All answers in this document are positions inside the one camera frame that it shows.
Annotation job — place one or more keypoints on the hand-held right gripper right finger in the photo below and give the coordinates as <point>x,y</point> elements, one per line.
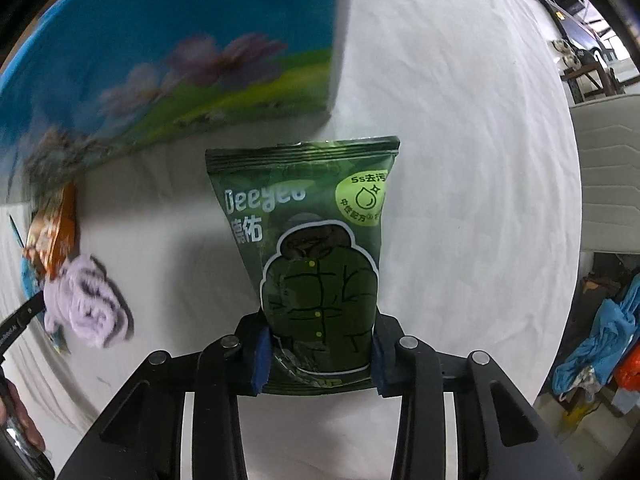
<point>378,360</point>

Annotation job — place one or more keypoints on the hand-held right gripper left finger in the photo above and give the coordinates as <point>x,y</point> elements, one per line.
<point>260,357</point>

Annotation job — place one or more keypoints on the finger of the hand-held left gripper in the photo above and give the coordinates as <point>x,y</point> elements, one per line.
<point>17,317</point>

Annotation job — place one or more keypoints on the lavender towel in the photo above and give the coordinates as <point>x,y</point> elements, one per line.
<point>87,305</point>

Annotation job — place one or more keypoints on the green wipes packet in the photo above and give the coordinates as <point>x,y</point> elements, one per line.
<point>305,240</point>

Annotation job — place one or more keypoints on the blue flower-print storage box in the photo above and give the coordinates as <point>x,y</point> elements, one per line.
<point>165,60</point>

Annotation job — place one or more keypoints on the person's left hand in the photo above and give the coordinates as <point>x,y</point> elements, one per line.
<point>17,412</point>

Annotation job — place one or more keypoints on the orange snack packet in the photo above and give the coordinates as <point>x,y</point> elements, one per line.
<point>52,230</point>

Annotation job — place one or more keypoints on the white bed sheet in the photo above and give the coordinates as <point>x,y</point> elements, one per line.
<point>450,160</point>

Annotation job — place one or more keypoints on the blue cloth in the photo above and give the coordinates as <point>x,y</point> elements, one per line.
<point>597,345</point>

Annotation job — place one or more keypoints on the white padded chair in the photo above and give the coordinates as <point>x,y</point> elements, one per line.
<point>607,175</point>

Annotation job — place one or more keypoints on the dark wooden furniture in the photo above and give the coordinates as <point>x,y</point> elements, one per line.
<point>585,77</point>

